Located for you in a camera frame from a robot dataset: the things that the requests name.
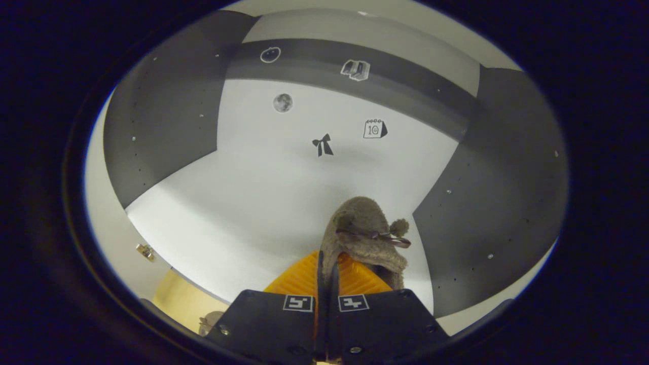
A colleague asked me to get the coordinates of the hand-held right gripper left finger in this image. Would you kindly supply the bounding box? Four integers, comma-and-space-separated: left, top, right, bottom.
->
202, 250, 326, 365

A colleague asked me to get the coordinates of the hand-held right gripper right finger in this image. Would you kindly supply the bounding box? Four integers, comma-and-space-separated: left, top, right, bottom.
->
327, 252, 452, 363

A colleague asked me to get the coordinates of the white shoe cabinet door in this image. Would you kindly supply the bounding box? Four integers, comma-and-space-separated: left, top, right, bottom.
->
84, 96, 170, 300
436, 238, 558, 336

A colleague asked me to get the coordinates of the white shoe cabinet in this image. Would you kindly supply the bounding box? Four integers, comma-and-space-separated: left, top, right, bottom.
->
101, 8, 568, 320

